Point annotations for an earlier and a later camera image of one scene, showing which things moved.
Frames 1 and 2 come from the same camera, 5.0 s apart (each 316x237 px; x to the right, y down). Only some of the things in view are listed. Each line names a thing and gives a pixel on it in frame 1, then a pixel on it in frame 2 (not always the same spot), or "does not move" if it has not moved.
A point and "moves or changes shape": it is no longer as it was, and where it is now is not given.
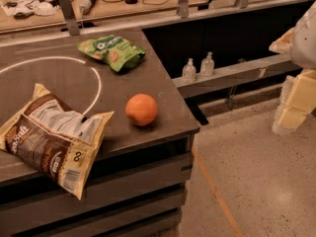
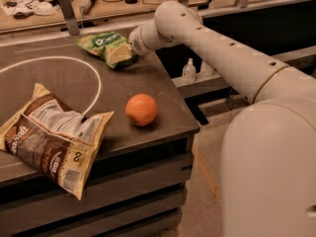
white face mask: [44, 8] does not move
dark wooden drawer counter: [133, 181] does not move
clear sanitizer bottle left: [189, 72] does not move
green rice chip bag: [116, 51] moves or changes shape
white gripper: [305, 44] -> [135, 43]
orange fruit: [141, 109] does not move
